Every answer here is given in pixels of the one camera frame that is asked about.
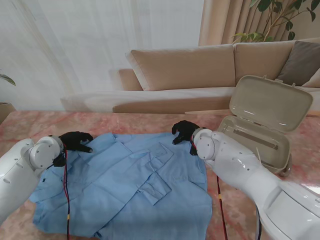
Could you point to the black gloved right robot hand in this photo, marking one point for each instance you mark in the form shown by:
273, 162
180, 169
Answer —
186, 130

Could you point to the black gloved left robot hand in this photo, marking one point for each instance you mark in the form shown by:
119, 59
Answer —
75, 141

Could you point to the light blue shirt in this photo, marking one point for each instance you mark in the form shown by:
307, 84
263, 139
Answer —
125, 180

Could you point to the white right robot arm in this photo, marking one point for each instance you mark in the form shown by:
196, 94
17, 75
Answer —
250, 175

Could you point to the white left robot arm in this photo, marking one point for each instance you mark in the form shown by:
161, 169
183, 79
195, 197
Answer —
17, 175

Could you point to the beige hard-shell suitcase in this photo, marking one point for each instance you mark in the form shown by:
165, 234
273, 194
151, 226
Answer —
270, 105

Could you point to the beige fabric sofa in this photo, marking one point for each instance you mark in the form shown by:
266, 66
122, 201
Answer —
185, 67

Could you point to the white zip tie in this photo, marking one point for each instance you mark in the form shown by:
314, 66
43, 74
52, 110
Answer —
259, 153

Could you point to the potted plant with variegated leaves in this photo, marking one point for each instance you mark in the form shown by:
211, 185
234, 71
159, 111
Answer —
5, 110

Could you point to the white sheer curtain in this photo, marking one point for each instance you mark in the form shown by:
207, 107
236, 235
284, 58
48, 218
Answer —
87, 50

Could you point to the beige curtain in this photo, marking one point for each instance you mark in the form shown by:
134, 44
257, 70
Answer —
225, 22

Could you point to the grey sofa cushion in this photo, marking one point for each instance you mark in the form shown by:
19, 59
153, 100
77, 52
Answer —
300, 62

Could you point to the cream sofa cushion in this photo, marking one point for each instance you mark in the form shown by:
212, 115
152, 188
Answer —
313, 81

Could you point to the tall green leafy plant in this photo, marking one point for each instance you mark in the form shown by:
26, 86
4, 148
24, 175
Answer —
272, 6

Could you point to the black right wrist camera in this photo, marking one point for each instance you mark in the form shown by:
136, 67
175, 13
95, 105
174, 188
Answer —
193, 150

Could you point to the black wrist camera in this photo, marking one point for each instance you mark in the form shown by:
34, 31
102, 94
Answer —
193, 150
59, 160

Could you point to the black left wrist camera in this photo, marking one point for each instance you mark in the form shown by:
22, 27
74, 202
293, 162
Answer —
59, 160

